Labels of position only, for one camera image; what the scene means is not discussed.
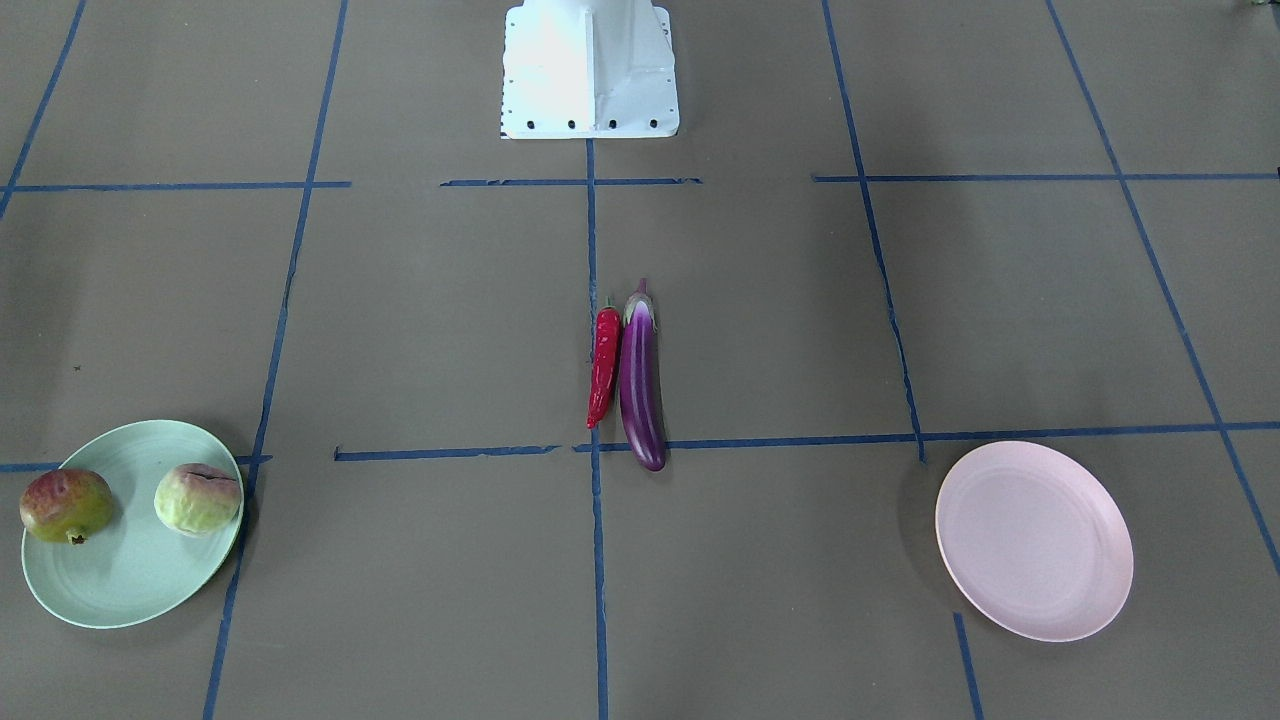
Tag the green pink peach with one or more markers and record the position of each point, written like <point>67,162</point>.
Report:
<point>197,499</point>

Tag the red yellow pomegranate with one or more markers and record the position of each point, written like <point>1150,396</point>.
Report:
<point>66,506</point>

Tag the purple eggplant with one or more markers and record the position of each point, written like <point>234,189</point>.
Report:
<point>638,387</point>

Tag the red chili pepper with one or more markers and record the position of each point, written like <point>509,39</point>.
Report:
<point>605,349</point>

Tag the pink plate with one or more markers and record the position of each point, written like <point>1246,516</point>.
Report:
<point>1034,541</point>

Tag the green plate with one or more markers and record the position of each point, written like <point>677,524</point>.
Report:
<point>134,569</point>

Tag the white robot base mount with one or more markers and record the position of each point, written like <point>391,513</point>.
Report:
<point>588,69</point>

